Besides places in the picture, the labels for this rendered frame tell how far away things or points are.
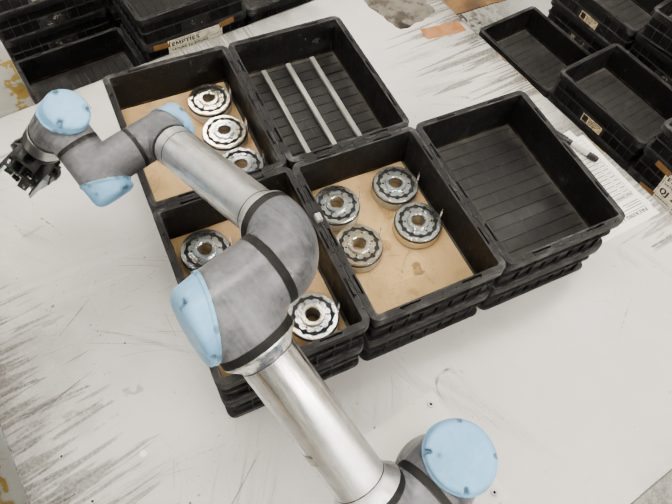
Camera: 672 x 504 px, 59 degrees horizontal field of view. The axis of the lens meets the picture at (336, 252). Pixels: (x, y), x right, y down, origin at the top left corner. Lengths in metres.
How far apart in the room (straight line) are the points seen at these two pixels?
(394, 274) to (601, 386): 0.52
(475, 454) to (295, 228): 0.43
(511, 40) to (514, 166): 1.30
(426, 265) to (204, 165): 0.55
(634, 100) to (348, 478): 1.95
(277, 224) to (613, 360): 0.91
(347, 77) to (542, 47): 1.31
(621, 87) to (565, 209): 1.14
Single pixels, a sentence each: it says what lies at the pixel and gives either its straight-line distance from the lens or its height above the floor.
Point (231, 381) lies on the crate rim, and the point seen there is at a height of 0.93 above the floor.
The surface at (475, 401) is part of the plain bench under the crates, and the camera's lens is 1.33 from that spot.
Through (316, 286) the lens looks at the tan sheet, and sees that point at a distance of 1.23.
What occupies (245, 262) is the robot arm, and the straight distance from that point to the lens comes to 0.78.
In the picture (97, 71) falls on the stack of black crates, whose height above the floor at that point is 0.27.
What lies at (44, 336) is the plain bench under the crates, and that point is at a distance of 1.44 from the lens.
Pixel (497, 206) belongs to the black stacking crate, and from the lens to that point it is 1.41.
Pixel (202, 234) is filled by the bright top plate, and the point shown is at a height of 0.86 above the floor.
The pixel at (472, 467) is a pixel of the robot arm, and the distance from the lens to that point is 0.95.
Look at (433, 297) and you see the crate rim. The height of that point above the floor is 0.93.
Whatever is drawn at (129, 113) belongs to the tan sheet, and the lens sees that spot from 1.56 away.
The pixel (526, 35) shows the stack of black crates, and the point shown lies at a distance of 2.79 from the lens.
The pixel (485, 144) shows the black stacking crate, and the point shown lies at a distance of 1.52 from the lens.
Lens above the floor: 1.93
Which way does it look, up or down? 60 degrees down
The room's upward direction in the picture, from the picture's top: 6 degrees clockwise
